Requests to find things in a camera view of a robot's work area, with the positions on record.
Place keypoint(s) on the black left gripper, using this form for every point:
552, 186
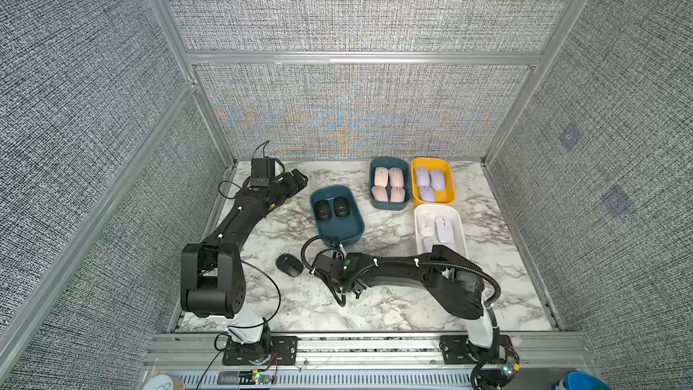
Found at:
292, 188

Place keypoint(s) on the black mouse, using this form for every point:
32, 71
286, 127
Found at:
341, 207
289, 264
322, 210

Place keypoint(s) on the teal storage box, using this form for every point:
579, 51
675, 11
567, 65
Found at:
389, 162
348, 230

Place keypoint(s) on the white mouse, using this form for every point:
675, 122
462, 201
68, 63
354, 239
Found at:
428, 244
444, 231
426, 225

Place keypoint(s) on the peach pink mouse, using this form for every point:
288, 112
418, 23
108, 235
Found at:
381, 177

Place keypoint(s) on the white storage box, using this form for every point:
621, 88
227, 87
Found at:
460, 246

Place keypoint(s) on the pink mouse top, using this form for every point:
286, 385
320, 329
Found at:
396, 177

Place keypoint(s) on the purple mouse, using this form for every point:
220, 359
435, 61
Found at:
427, 194
437, 180
422, 177

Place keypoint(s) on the yellow storage box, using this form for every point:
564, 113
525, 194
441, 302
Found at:
446, 197

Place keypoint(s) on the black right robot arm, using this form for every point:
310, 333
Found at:
458, 285

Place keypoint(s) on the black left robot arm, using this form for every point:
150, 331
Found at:
212, 279

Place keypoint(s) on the white round object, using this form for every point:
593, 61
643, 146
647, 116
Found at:
164, 382

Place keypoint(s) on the blue round object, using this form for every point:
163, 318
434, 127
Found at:
576, 380

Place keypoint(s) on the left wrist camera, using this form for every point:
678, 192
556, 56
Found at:
263, 168

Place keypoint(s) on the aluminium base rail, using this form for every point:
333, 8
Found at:
371, 360

